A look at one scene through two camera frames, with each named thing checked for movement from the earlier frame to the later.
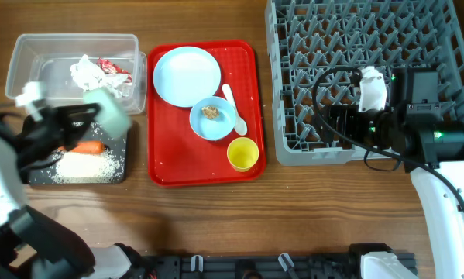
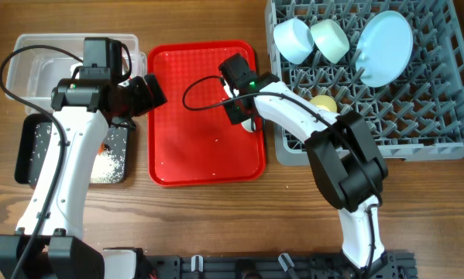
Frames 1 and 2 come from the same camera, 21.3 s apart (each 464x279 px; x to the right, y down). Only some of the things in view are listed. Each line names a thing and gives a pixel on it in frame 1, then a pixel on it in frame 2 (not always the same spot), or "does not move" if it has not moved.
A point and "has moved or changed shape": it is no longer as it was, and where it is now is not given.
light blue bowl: [216, 128] to [294, 40]
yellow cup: [242, 153] to [324, 102]
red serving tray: [205, 112] does not move
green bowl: [113, 118] has moved or changed shape
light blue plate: [183, 75] to [384, 48]
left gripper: [58, 115] to [146, 101]
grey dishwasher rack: [341, 53] does not move
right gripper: [333, 125] to [238, 112]
